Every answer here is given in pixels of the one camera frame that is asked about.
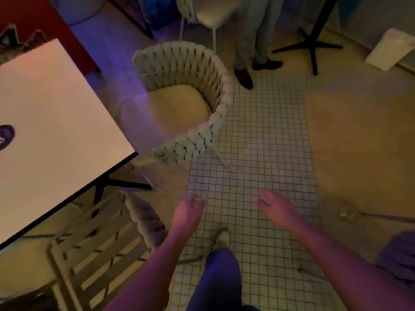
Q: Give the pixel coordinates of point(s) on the person's left hand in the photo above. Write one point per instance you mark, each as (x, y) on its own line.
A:
(188, 217)

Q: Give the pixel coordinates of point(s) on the person's right hand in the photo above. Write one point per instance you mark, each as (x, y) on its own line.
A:
(279, 212)

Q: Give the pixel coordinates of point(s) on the person's left forearm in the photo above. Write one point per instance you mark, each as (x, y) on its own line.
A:
(146, 281)

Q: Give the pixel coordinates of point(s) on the person's right forearm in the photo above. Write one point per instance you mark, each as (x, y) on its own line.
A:
(350, 275)

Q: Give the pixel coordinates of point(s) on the person's left shoe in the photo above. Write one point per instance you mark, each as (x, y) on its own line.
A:
(223, 239)

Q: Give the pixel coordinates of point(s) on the person's shoe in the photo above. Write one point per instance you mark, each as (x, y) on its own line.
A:
(244, 79)
(267, 65)
(223, 239)

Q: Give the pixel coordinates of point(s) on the person's left leg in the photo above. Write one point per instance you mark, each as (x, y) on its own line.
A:
(217, 285)

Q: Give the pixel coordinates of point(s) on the beige seat cushion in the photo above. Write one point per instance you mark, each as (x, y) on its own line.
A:
(217, 12)
(178, 110)

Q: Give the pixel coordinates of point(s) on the white table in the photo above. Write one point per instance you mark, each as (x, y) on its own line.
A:
(58, 126)

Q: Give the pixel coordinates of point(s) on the black table base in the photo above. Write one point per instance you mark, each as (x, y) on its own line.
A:
(311, 45)

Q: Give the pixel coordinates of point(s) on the white paper bag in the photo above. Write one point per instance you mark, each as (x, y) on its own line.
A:
(389, 48)

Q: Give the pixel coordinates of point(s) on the round dark sticker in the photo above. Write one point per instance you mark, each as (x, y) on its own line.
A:
(6, 137)

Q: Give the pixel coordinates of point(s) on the dark cabinet blue front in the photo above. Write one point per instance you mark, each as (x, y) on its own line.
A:
(159, 11)

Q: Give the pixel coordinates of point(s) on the grey round floor base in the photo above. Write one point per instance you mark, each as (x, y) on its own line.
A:
(77, 8)

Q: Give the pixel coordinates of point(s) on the red arcade cabinet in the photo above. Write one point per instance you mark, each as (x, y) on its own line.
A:
(26, 12)

